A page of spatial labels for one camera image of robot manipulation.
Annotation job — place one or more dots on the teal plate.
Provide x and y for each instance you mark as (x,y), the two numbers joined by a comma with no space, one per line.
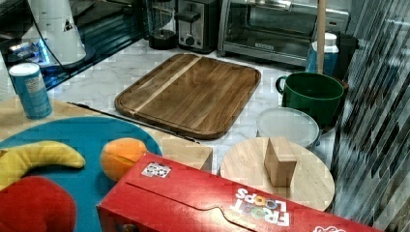
(88,185)

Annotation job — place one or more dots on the black french press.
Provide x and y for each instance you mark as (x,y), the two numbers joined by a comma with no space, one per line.
(162,33)

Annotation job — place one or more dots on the red Froot Loops cereal box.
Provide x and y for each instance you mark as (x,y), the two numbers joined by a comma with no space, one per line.
(162,195)

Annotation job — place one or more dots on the orange plush fruit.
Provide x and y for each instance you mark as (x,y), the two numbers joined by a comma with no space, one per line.
(120,155)

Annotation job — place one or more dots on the blue white bottle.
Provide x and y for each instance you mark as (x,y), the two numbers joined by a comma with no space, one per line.
(330,55)

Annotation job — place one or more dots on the white paper towel roll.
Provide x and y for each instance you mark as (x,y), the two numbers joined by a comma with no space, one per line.
(55,26)

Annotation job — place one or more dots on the green mug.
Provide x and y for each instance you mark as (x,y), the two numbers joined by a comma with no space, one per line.
(315,94)

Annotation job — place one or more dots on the glass jar with wooden lid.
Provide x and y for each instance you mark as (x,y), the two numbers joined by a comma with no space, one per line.
(280,167)

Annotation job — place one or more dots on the glass jar with clear lid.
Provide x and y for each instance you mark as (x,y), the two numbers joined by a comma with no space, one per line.
(296,126)

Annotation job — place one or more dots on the yellow plush banana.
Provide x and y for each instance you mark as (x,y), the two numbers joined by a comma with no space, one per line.
(17,161)

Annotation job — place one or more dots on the wooden cutting board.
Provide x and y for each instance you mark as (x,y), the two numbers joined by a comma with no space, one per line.
(193,95)

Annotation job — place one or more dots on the red plush fruit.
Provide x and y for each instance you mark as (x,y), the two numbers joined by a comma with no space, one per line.
(36,204)

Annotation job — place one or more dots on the blue cylindrical can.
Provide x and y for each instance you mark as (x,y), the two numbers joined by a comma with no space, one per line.
(29,85)

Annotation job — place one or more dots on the silver toaster oven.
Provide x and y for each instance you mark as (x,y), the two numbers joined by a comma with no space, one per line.
(272,30)

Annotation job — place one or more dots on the silver black toaster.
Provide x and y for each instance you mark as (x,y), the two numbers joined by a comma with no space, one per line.
(198,25)

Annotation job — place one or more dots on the wooden utensil handle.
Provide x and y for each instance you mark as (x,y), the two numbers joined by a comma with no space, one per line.
(321,29)

